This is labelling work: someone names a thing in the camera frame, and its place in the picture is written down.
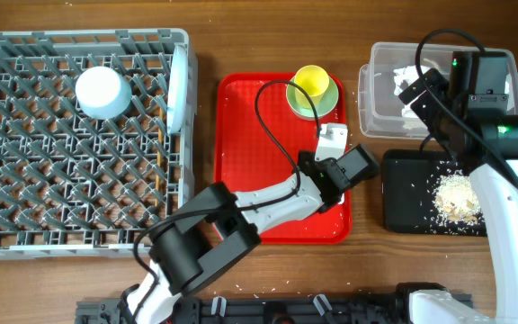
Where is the green saucer bowl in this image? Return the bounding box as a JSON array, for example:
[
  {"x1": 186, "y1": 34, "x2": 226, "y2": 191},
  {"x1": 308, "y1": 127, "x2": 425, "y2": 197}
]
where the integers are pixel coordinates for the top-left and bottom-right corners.
[{"x1": 286, "y1": 77, "x2": 339, "y2": 121}]

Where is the black waste tray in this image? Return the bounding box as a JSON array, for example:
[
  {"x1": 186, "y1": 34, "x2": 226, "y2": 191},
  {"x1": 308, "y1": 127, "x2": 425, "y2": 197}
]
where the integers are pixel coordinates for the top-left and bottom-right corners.
[{"x1": 381, "y1": 149, "x2": 477, "y2": 234}]

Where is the large light blue plate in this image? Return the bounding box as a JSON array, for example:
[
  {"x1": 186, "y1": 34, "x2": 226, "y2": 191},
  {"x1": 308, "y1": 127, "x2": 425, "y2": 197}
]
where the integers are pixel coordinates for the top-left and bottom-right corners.
[{"x1": 166, "y1": 45, "x2": 189, "y2": 134}]

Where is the white napkin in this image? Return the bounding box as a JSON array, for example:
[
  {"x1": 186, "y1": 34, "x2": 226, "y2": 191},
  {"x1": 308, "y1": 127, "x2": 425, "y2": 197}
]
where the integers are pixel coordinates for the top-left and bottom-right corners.
[{"x1": 393, "y1": 66, "x2": 418, "y2": 118}]

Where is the clear plastic bin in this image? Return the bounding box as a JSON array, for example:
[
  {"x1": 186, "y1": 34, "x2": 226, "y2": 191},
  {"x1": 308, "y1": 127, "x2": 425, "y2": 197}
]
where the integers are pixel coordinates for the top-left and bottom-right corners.
[{"x1": 358, "y1": 42, "x2": 518, "y2": 140}]

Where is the grey dishwasher rack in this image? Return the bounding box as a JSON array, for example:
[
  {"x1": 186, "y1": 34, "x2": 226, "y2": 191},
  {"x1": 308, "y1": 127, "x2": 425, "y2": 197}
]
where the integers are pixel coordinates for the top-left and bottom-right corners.
[{"x1": 0, "y1": 28, "x2": 198, "y2": 259}]

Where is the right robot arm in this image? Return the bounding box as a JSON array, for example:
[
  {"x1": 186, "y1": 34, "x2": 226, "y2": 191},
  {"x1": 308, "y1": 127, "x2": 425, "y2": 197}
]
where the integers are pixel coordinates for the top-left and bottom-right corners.
[{"x1": 399, "y1": 49, "x2": 518, "y2": 323}]

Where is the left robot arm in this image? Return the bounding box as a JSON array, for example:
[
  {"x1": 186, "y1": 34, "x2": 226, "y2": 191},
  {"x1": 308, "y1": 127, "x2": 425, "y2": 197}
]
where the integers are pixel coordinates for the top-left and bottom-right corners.
[{"x1": 119, "y1": 145, "x2": 380, "y2": 323}]

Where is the yellow plastic cup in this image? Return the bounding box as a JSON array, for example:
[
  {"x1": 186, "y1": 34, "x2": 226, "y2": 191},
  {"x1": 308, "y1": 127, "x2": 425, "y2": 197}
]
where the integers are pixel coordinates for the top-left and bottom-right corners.
[{"x1": 294, "y1": 65, "x2": 329, "y2": 108}]

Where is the small light blue bowl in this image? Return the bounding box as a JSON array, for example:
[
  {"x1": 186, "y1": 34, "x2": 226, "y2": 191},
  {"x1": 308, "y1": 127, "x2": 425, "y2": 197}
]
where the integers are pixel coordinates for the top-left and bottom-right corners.
[{"x1": 75, "y1": 67, "x2": 132, "y2": 120}]

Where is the wooden chopstick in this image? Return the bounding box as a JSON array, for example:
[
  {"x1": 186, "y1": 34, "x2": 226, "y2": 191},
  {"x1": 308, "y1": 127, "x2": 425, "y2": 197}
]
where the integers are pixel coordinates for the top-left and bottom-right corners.
[{"x1": 155, "y1": 107, "x2": 164, "y2": 207}]

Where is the red serving tray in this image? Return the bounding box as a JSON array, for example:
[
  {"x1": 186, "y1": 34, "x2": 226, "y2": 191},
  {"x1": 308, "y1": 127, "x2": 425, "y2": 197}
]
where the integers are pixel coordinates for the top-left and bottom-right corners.
[{"x1": 214, "y1": 72, "x2": 353, "y2": 245}]

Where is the food scraps and rice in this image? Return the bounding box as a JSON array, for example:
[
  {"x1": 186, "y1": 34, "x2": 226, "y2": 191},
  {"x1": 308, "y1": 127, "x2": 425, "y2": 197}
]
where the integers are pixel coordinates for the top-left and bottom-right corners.
[{"x1": 424, "y1": 170, "x2": 486, "y2": 236}]

